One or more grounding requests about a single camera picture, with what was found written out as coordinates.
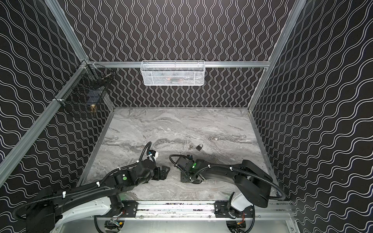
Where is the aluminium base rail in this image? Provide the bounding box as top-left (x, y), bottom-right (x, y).
top-left (58, 199), bottom-right (295, 221)

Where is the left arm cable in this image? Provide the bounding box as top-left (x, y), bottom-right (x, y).
top-left (11, 141), bottom-right (153, 222)

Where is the black padlock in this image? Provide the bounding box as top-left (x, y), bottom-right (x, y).
top-left (196, 144), bottom-right (203, 151)

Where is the black wire basket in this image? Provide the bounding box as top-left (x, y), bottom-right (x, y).
top-left (57, 60), bottom-right (115, 119)

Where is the brass padlock in basket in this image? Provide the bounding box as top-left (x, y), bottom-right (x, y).
top-left (90, 104), bottom-right (97, 115)

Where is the white wire basket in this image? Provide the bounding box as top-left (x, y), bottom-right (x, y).
top-left (140, 60), bottom-right (206, 86)

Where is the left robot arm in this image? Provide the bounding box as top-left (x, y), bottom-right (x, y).
top-left (12, 159), bottom-right (170, 233)

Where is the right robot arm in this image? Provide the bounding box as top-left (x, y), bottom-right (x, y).
top-left (169, 154), bottom-right (286, 219)

